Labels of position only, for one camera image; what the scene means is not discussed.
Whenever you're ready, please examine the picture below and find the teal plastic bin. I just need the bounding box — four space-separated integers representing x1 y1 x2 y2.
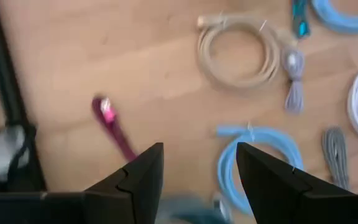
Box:
155 191 229 224

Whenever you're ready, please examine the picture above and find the lilac cable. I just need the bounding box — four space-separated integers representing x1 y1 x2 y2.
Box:
280 46 306 114

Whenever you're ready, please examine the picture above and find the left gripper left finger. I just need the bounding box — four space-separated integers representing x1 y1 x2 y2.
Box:
84 142 164 224

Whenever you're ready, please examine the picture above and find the black white braided cable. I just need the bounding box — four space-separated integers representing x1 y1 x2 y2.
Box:
321 126 351 191

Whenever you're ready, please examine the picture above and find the teal pen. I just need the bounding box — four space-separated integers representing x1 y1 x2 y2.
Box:
291 0 311 40

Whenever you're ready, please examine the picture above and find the light blue cable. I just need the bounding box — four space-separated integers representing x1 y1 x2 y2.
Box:
216 124 305 215
310 0 358 34

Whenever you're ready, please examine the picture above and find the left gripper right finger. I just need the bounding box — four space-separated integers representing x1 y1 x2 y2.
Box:
236 142 354 224

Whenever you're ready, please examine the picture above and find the beige USB cable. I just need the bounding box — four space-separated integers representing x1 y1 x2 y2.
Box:
196 14 298 96

